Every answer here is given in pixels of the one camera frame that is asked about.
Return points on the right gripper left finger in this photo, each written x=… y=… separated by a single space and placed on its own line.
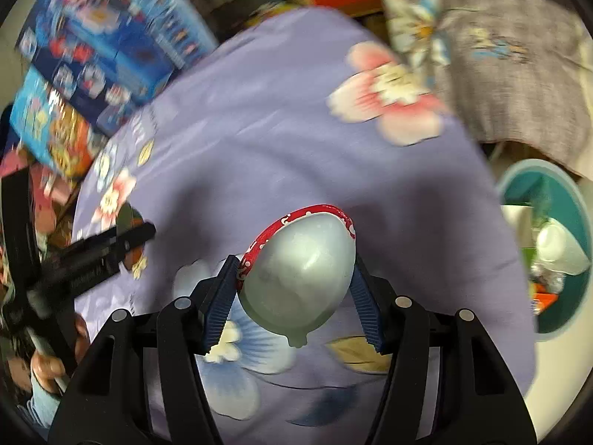
x=139 y=382

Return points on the large blue toy box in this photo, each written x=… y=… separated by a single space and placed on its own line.
x=108 y=58

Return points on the white paper napkin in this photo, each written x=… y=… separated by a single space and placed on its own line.
x=559 y=251

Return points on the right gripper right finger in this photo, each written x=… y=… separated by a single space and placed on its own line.
x=478 y=401

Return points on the paw patrol gift bag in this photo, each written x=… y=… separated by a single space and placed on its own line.
x=54 y=132

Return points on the purple floral tablecloth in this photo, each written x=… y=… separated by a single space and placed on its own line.
x=309 y=108

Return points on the person left hand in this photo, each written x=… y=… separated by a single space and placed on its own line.
x=49 y=370

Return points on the green white carton box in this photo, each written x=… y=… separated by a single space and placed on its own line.
x=520 y=219

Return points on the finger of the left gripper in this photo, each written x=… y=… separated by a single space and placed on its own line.
x=98 y=257

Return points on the egg shaped plastic shell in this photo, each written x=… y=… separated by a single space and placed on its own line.
x=293 y=277

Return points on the teal trash bin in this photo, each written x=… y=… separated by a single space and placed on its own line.
x=547 y=211

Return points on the grey floral draped sheet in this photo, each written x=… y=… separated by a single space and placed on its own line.
x=514 y=70

